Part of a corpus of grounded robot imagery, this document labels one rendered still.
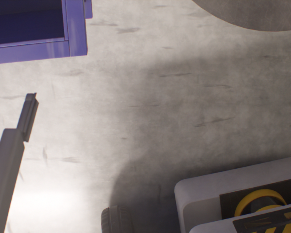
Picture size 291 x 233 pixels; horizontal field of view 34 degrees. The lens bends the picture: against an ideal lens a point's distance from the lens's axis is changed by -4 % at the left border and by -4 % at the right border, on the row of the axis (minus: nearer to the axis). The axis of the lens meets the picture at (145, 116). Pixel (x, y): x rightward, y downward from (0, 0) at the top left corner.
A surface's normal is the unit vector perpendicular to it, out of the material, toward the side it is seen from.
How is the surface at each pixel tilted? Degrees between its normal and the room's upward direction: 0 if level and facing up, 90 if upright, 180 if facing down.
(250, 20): 0
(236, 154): 0
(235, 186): 90
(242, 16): 0
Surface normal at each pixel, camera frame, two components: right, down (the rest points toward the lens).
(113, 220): -0.14, -0.83
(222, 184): -0.16, -0.93
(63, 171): 0.08, 0.33
